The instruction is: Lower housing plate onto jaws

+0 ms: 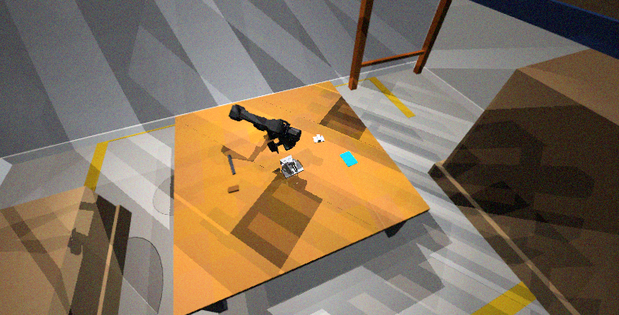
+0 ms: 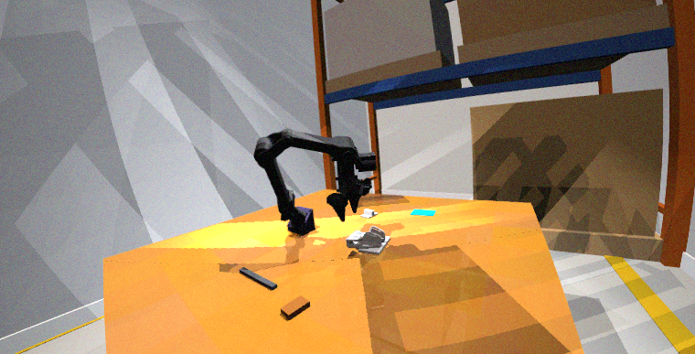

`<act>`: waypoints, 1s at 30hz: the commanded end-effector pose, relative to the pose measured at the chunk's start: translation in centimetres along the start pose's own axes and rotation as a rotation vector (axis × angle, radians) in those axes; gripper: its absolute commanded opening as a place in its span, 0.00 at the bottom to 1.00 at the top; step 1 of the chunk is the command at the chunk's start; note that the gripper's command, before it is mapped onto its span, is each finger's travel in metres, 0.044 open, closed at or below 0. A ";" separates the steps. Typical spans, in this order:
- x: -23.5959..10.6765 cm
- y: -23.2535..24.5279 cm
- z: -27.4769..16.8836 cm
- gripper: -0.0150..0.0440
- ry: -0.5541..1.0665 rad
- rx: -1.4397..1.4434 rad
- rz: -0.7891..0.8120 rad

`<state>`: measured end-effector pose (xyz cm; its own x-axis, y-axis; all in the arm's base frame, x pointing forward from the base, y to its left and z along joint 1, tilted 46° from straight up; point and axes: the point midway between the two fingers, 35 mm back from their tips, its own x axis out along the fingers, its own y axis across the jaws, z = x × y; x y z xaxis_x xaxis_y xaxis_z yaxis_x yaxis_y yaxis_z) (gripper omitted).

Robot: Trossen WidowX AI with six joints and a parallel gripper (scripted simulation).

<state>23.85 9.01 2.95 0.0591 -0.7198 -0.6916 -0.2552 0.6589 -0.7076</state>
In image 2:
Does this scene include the cyan flat rectangular plate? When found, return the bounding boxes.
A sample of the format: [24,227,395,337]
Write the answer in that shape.
[411,209,436,216]

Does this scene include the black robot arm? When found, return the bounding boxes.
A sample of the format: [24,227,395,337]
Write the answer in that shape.
[254,129,377,227]

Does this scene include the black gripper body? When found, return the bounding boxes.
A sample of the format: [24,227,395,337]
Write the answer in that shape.
[326,173,358,205]

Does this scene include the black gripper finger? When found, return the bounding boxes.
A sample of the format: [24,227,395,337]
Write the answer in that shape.
[348,194,362,213]
[329,203,349,222]

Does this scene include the dark grey flat bar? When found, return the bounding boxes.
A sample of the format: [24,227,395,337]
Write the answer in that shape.
[240,267,278,290]

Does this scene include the orange rectangular block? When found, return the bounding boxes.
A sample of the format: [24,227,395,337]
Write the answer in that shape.
[281,295,310,321]

